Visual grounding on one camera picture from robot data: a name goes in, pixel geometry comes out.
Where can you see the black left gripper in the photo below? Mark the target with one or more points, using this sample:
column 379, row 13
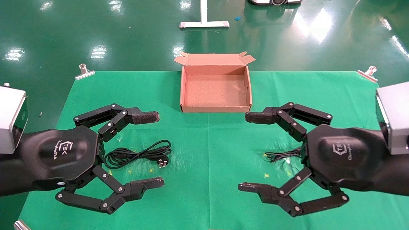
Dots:
column 60, row 153

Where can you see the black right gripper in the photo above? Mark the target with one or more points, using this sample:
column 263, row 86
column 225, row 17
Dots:
column 345, row 153

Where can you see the open brown cardboard box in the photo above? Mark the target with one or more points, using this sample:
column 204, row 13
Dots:
column 214, row 91

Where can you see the green table cloth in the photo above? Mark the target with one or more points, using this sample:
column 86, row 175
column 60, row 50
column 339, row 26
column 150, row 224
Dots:
column 207, row 150

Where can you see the silver cloth clamp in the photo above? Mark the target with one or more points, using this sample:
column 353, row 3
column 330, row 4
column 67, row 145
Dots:
column 367, row 75
column 84, row 73
column 21, row 225

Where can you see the white T-shaped floor stand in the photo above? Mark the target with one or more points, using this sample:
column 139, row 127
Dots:
column 203, row 14

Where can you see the white and black machine base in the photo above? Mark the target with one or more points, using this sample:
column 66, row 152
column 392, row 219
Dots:
column 274, row 2

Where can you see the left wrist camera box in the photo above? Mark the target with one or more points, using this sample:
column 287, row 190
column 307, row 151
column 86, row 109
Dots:
column 9, row 118

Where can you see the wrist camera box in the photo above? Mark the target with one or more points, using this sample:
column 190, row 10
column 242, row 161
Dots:
column 396, row 115
column 9, row 118

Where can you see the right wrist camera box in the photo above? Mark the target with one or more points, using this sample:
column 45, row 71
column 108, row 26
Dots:
column 396, row 115

